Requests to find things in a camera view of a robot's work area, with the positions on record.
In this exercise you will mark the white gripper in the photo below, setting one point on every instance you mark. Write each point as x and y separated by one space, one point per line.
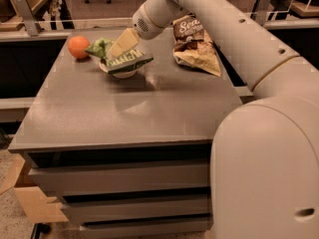
149 29

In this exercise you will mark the green jalapeno chip bag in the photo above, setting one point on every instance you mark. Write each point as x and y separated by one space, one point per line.
118 63

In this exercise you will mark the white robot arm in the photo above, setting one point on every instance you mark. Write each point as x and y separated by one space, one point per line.
265 154

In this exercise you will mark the white paper bowl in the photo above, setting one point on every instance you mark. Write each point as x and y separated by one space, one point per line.
120 75

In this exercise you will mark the brown and white chip bag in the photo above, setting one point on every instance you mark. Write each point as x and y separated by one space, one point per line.
193 47

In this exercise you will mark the orange fruit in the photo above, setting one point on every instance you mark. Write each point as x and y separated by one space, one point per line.
77 47

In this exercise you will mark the grey drawer cabinet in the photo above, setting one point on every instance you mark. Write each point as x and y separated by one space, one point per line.
127 157

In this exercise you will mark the cardboard box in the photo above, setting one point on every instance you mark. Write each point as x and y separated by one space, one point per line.
38 207

